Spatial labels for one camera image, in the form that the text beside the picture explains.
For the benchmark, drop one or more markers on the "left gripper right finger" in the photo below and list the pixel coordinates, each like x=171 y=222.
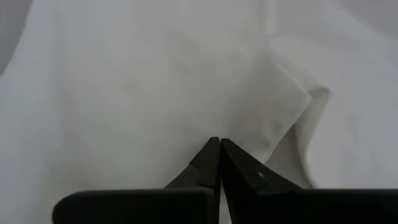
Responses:
x=295 y=208

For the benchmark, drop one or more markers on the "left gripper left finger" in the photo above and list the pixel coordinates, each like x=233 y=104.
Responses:
x=140 y=208

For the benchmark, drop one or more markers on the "white smooth cloth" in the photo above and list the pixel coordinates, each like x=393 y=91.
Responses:
x=155 y=77

